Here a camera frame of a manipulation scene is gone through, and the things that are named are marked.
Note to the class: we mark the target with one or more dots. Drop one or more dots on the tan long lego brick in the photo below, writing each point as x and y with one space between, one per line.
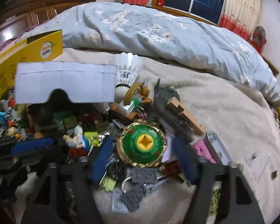
184 114

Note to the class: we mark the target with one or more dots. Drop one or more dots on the white shuttlecock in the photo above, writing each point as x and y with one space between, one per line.
129 68

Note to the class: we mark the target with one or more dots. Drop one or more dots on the right cream red curtain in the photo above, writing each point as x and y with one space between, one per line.
241 17

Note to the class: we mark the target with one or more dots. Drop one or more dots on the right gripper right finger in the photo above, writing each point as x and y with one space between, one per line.
237 203

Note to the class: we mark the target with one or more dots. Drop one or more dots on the red electric fan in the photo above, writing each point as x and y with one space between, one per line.
258 40

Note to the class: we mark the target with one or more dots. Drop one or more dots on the pink lego piece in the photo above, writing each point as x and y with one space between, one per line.
201 150

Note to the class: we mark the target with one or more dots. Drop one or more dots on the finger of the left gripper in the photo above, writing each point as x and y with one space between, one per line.
30 146

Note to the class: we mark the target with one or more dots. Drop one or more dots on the yellow cardboard toy box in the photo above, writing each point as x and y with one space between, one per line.
41 47

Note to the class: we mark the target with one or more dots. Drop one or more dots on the light blue floral quilt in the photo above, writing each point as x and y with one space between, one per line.
151 33

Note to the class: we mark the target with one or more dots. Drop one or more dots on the white coat minifigure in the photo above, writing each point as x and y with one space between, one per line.
77 140

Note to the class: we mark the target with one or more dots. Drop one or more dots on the green spinning top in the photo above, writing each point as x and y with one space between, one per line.
141 144

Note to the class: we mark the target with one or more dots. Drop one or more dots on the blue blocky minifigure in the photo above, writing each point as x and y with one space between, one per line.
4 118

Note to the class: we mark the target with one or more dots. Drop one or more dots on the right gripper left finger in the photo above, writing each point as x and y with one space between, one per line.
48 202

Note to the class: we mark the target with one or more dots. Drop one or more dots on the dark wooden headboard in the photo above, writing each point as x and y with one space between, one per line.
19 15

